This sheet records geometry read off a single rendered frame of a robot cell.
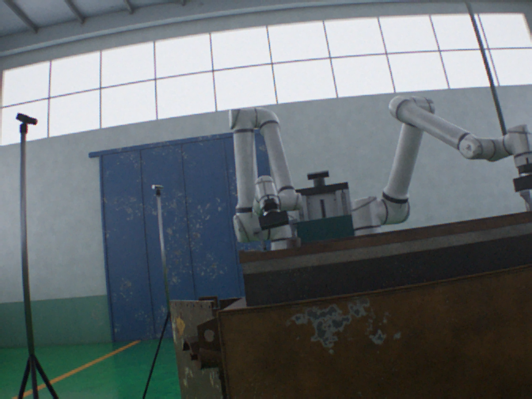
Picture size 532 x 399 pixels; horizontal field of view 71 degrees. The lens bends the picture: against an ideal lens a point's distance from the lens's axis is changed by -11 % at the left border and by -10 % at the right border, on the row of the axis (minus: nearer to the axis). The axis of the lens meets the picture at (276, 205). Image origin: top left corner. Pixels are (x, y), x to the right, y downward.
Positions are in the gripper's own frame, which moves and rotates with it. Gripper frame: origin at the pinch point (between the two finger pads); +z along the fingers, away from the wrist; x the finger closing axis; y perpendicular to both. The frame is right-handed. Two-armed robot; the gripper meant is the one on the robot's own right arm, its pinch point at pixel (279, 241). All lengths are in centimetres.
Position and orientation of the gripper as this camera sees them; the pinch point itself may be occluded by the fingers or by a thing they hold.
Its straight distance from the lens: 179.4
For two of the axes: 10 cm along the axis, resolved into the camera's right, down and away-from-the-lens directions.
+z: 2.1, 8.1, -5.4
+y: 1.0, 5.3, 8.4
